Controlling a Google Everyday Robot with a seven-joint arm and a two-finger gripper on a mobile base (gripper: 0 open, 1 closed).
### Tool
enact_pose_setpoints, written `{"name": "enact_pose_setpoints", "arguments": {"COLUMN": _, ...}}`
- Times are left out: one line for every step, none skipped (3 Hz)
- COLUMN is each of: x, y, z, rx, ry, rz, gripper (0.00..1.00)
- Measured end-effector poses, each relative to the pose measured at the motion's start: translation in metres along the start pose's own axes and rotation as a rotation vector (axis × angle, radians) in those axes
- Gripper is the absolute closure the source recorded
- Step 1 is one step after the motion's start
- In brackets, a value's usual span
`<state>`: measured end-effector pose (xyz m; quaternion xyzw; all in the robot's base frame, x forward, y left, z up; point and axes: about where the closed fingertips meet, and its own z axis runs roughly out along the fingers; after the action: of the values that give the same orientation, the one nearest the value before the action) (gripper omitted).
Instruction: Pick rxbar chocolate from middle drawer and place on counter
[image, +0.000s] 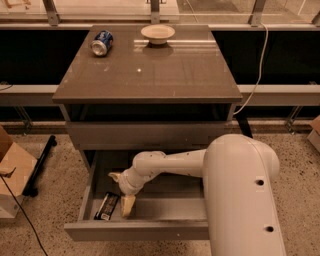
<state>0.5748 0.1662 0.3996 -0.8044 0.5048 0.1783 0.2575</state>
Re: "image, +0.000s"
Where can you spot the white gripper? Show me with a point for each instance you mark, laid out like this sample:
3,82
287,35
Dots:
126,185

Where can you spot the black rxbar chocolate bar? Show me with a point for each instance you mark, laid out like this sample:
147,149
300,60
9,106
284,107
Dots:
107,206

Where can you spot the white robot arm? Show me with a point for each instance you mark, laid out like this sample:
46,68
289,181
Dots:
236,172

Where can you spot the open grey middle drawer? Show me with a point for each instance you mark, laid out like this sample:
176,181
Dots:
170,207

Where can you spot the closed grey top drawer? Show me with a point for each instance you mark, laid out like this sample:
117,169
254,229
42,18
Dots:
145,136

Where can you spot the grey drawer cabinet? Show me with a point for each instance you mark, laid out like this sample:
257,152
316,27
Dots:
185,80

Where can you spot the black bar stand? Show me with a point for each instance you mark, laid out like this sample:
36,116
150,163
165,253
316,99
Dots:
30,189

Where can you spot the cardboard box left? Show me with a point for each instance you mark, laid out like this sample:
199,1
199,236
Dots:
17,166

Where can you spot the cardboard box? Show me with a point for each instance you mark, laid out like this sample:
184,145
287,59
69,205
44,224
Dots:
17,166
314,136

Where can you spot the blue pepsi can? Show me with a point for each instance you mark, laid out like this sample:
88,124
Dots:
102,43

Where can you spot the white ceramic bowl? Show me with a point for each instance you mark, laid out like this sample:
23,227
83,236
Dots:
158,34

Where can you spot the cardboard box right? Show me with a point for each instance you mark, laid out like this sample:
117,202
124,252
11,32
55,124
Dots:
314,136

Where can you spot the black bracket leg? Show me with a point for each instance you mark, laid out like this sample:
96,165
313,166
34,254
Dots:
244,125

